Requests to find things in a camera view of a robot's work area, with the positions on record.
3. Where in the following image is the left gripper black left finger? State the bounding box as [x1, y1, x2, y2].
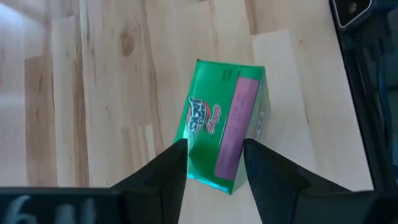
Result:
[0, 138, 189, 224]

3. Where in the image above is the green Apple Jacks cereal box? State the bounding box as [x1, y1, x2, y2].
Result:
[173, 58, 272, 195]

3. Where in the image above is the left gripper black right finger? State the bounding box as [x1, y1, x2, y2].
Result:
[244, 138, 398, 224]

